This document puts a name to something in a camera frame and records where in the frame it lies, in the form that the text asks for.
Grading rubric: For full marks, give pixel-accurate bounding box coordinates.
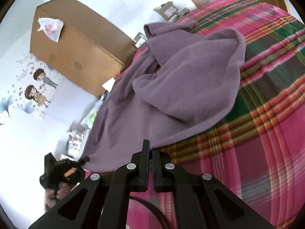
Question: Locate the purple fleece garment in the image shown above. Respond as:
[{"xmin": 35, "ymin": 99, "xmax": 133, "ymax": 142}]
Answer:
[{"xmin": 83, "ymin": 20, "xmax": 246, "ymax": 173}]

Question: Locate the person left hand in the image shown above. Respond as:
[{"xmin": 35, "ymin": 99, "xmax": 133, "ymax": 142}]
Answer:
[{"xmin": 44, "ymin": 182, "xmax": 71, "ymax": 212}]

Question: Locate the pink plaid bed cover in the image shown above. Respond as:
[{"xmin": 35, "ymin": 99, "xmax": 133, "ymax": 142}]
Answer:
[{"xmin": 84, "ymin": 0, "xmax": 305, "ymax": 229}]

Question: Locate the wooden wardrobe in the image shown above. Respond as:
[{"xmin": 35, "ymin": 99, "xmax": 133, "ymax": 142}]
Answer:
[{"xmin": 30, "ymin": 0, "xmax": 136, "ymax": 97}]

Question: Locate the white plastic bag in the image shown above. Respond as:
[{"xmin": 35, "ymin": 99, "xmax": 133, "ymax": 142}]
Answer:
[{"xmin": 37, "ymin": 18, "xmax": 64, "ymax": 42}]

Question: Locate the brown cardboard box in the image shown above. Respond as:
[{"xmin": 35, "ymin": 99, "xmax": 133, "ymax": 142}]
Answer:
[{"xmin": 153, "ymin": 2, "xmax": 190, "ymax": 21}]

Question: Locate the cartoon couple wall sticker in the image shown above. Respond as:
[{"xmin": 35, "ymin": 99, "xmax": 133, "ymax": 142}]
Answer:
[{"xmin": 1, "ymin": 53, "xmax": 63, "ymax": 125}]

